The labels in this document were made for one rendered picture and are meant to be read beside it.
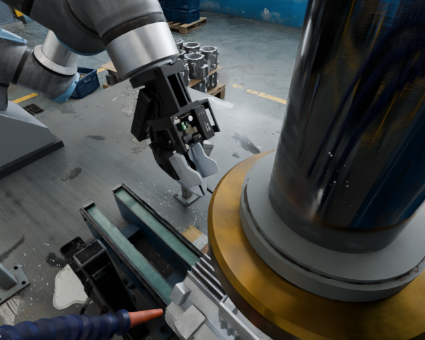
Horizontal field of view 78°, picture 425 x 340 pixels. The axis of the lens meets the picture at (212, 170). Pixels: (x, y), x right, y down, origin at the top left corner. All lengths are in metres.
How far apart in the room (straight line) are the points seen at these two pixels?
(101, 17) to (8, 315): 0.73
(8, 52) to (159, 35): 0.90
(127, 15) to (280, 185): 0.28
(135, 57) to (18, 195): 0.88
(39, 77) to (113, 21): 0.86
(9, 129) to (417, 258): 1.21
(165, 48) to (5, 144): 0.96
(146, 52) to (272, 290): 0.30
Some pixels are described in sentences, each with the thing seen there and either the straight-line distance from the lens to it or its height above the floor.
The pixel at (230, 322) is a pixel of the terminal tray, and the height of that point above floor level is 1.12.
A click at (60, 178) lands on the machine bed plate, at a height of 0.80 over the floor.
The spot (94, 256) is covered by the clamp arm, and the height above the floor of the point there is 1.25.
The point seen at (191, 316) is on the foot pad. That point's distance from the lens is 0.45.
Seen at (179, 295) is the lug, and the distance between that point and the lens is 0.45.
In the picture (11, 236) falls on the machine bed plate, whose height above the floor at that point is 0.80.
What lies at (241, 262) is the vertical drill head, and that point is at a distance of 0.19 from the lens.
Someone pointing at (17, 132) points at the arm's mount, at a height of 0.93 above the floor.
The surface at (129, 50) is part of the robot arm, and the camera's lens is 0.37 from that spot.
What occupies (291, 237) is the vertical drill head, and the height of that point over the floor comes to 1.36.
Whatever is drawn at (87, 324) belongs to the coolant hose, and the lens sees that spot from 0.27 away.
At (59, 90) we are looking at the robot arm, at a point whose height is 1.03.
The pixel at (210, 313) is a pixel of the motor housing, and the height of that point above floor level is 1.08.
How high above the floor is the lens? 1.50
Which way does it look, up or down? 43 degrees down
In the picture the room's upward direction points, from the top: straight up
